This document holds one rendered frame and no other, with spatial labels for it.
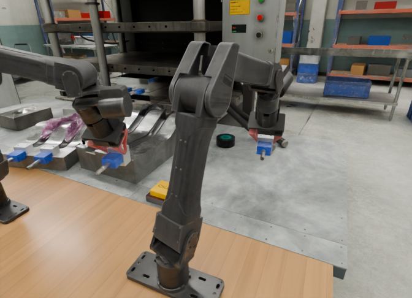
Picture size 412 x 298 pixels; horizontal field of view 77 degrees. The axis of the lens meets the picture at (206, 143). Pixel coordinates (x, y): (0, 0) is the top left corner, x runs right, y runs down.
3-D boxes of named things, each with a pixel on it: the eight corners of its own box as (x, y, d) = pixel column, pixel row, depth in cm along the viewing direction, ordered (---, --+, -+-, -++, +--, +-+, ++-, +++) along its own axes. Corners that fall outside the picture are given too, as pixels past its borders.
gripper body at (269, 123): (250, 114, 80) (250, 97, 74) (285, 118, 77) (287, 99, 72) (247, 131, 76) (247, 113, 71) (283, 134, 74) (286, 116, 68)
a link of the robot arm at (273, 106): (264, 97, 75) (265, 78, 70) (283, 103, 73) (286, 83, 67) (253, 113, 72) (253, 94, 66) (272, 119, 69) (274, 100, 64)
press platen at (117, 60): (210, 104, 144) (209, 72, 137) (54, 85, 196) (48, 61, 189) (253, 77, 212) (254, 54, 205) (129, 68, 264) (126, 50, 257)
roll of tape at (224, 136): (222, 139, 119) (222, 132, 117) (238, 143, 114) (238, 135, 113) (213, 145, 113) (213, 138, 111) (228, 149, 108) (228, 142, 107)
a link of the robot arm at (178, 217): (173, 233, 55) (198, 77, 49) (198, 248, 52) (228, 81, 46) (151, 243, 50) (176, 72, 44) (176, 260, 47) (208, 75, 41)
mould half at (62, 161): (67, 170, 95) (59, 143, 91) (4, 166, 99) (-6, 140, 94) (125, 122, 140) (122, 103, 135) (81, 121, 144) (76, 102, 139)
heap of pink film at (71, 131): (73, 142, 104) (69, 124, 100) (34, 140, 106) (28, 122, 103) (106, 120, 127) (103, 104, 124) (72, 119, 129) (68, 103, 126)
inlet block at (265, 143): (270, 168, 75) (271, 151, 73) (252, 165, 76) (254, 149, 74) (272, 149, 86) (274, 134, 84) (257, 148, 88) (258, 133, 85)
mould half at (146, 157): (136, 184, 86) (130, 147, 81) (81, 168, 97) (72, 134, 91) (203, 131, 127) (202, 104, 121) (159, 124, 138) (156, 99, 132)
